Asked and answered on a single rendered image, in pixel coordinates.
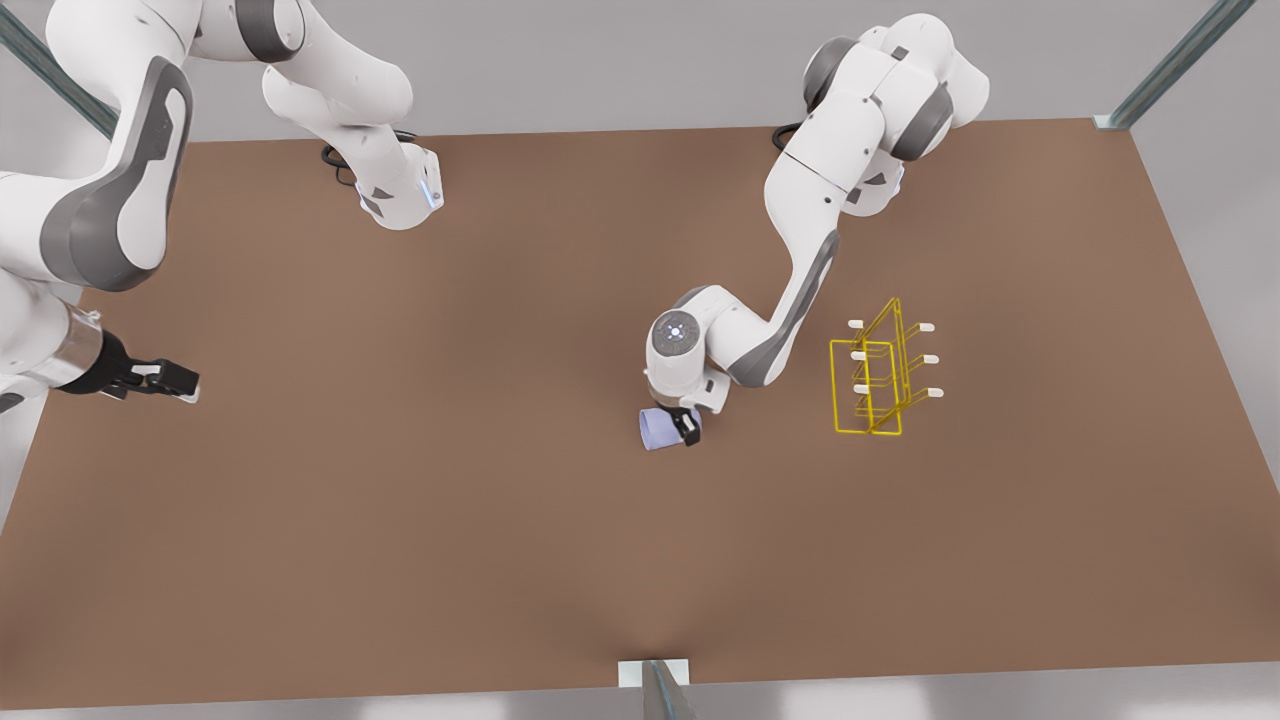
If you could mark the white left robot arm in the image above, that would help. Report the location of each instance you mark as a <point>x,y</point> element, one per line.
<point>812,190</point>

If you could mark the silver frame post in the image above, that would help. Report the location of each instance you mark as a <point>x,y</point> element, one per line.
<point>1172,65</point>
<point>660,690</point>
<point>60,75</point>

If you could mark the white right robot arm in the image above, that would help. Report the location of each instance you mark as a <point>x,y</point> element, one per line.
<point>110,215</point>

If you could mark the pale lavender cup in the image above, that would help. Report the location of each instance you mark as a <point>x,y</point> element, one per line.
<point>658,431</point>

